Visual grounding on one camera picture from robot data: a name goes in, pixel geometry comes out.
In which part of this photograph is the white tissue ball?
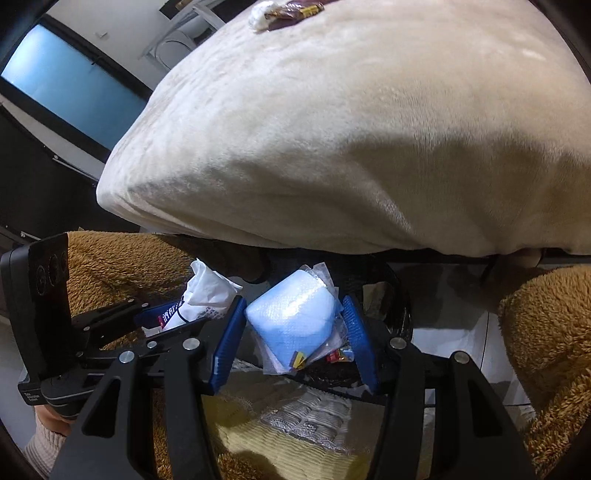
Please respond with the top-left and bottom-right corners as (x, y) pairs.
(247, 1), (280, 32)

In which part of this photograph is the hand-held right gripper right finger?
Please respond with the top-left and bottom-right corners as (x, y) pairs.
(342, 294), (539, 480)

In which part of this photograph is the white table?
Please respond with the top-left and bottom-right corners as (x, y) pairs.
(139, 0), (220, 61)

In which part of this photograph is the white printed packet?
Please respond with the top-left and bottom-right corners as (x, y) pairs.
(141, 258), (243, 337)

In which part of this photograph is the blue white plastic packet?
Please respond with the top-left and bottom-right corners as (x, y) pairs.
(244, 262), (356, 374)

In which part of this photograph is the blue frosted glass door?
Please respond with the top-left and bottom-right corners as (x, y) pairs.
(0, 14), (155, 162)

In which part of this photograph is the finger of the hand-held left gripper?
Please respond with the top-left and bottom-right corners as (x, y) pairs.
(69, 298), (185, 333)
(76, 318), (218, 365)

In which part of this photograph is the black bin with bag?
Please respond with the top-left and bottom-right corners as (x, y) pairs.
(198, 261), (414, 480)

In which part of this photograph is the black cabinet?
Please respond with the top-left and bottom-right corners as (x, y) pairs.
(0, 104), (141, 243)

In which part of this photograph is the white wire chair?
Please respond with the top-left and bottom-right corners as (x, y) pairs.
(154, 18), (199, 65)

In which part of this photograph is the brown shaggy rug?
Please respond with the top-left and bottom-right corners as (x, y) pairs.
(65, 231), (273, 480)
(498, 265), (591, 478)

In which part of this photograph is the person's left forearm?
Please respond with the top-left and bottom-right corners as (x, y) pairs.
(23, 406), (70, 467)

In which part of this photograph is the crumpled colourful snack wrapper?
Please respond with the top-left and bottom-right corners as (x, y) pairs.
(268, 0), (326, 31)

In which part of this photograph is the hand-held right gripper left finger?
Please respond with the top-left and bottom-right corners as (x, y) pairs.
(48, 295), (247, 480)

